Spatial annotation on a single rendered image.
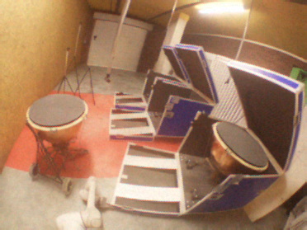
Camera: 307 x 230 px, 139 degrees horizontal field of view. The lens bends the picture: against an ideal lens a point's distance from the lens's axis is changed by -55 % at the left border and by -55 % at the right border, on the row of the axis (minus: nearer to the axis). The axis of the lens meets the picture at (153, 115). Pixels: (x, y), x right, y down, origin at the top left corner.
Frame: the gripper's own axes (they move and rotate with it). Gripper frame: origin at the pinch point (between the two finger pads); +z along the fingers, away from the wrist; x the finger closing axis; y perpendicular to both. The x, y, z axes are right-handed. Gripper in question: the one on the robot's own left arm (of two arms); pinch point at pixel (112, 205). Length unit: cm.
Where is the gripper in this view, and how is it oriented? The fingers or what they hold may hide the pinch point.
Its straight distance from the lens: 149.6
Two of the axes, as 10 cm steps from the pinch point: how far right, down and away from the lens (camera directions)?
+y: -4.2, 7.9, 4.5
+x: -0.4, 4.7, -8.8
